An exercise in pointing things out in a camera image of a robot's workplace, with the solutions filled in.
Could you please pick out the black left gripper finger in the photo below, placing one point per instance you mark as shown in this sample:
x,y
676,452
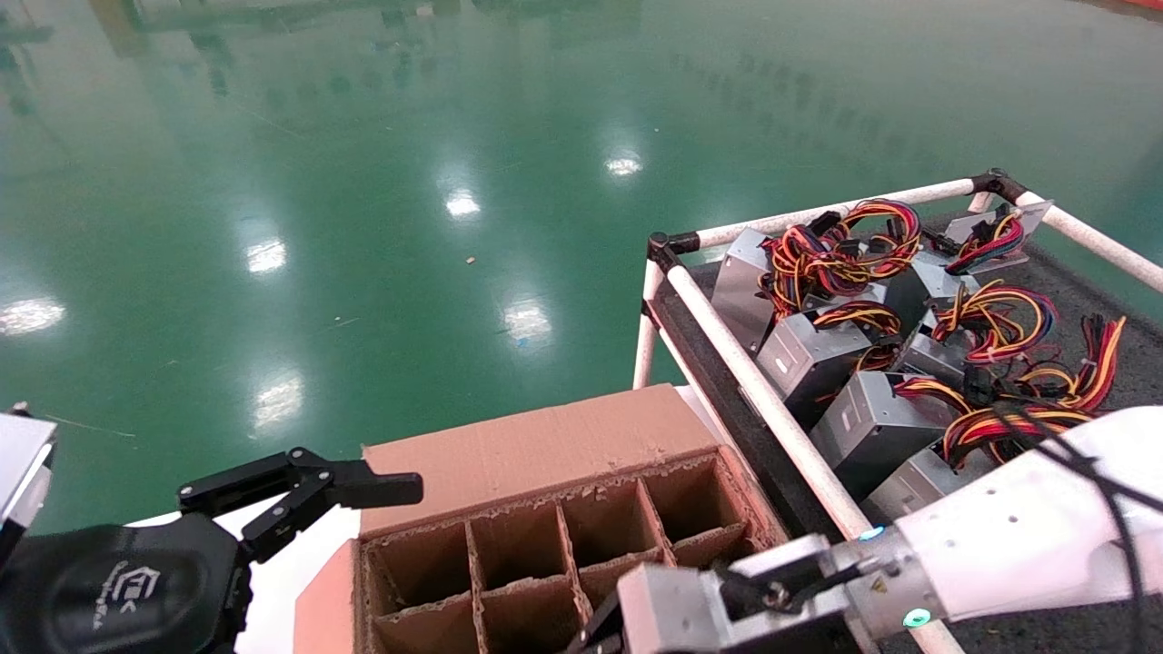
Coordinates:
x,y
372,489

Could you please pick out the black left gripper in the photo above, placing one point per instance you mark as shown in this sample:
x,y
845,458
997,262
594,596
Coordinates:
x,y
118,590

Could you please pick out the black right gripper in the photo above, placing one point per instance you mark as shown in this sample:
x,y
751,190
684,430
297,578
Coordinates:
x,y
772,595

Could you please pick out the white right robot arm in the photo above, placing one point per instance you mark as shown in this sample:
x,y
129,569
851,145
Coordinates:
x,y
1018,522

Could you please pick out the brown cardboard box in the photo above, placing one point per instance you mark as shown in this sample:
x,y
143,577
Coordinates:
x,y
527,454

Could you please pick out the silver power supply, vent grille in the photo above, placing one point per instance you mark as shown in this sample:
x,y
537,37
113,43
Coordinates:
x,y
913,490

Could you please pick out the silver power supply, white sticker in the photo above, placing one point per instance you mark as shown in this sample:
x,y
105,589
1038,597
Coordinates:
x,y
863,422

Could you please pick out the cardboard divider grid insert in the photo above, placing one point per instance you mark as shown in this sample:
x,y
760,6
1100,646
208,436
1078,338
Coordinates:
x,y
527,627

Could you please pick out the silver power supply, dark side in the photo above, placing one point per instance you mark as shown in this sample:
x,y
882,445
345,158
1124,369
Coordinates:
x,y
940,282

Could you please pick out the black pipe corner connector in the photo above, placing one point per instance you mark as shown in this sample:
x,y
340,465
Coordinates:
x,y
998,184
661,243

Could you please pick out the red object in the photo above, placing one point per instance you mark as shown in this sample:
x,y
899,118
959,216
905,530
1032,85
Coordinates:
x,y
1147,4

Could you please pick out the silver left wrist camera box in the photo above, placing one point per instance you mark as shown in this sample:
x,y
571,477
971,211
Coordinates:
x,y
20,463

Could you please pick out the white pipe cart frame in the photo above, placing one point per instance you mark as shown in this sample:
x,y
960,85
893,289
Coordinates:
x,y
727,338

